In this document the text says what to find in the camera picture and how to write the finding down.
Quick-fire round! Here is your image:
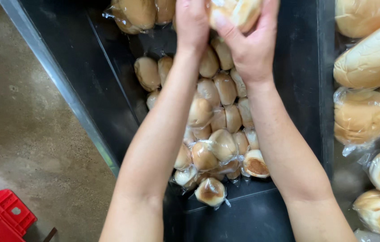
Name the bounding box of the pile of small wrapped buns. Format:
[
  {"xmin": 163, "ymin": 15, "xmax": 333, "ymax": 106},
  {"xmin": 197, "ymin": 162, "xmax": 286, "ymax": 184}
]
[{"xmin": 134, "ymin": 36, "xmax": 272, "ymax": 208}]

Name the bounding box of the person's left hand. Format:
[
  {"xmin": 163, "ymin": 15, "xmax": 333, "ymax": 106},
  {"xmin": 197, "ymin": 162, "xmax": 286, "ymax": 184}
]
[{"xmin": 175, "ymin": 0, "xmax": 211, "ymax": 56}]

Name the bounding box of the black plastic crate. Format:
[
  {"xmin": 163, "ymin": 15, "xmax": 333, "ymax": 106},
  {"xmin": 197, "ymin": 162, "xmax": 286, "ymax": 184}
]
[
  {"xmin": 19, "ymin": 0, "xmax": 335, "ymax": 242},
  {"xmin": 331, "ymin": 0, "xmax": 380, "ymax": 242}
]

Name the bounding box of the brown wooden piece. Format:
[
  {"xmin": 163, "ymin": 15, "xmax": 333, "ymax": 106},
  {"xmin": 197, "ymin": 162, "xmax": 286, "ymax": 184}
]
[{"xmin": 43, "ymin": 227, "xmax": 58, "ymax": 242}]

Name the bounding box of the single plastic-wrapped bun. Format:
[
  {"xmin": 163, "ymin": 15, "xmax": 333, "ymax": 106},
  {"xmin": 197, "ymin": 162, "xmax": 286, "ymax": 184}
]
[{"xmin": 209, "ymin": 0, "xmax": 263, "ymax": 33}]

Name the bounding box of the person's right hand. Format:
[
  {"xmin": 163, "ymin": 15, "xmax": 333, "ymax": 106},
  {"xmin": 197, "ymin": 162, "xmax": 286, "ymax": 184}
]
[{"xmin": 211, "ymin": 0, "xmax": 281, "ymax": 86}]

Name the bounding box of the heap of large wrapped breads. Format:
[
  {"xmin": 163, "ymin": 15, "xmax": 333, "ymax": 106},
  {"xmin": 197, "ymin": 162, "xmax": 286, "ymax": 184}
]
[{"xmin": 333, "ymin": 0, "xmax": 380, "ymax": 242}]

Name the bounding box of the large bagged bread roll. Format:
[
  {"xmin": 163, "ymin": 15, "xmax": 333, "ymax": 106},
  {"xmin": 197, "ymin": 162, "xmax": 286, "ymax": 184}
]
[
  {"xmin": 103, "ymin": 0, "xmax": 158, "ymax": 35},
  {"xmin": 155, "ymin": 0, "xmax": 178, "ymax": 26}
]

